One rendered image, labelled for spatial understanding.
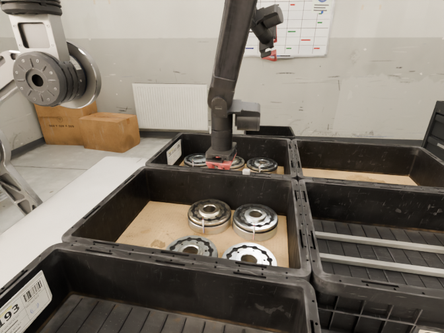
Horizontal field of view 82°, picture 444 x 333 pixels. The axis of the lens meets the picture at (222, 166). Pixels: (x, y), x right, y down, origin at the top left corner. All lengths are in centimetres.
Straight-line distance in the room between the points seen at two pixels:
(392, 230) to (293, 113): 305
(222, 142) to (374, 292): 45
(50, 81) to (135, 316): 62
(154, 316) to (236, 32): 51
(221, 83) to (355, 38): 321
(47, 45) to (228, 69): 52
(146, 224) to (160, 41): 321
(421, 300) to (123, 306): 43
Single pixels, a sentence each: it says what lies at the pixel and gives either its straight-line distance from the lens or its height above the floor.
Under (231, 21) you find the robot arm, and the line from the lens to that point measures 53.
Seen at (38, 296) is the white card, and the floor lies 89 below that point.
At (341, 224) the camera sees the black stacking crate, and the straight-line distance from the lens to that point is 69.
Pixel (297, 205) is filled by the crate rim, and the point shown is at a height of 93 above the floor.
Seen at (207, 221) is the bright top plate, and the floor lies 86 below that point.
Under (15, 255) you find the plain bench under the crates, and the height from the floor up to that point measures 70.
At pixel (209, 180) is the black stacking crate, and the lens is 65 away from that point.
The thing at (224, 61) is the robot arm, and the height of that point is 119.
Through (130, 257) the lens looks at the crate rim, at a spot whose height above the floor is 93.
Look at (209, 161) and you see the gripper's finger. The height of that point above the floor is 94.
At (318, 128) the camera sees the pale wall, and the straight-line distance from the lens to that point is 378.
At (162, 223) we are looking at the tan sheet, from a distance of 64.
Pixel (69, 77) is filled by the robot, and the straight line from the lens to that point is 85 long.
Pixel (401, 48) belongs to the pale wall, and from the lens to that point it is 393.
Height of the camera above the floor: 121
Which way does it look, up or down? 25 degrees down
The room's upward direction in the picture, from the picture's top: straight up
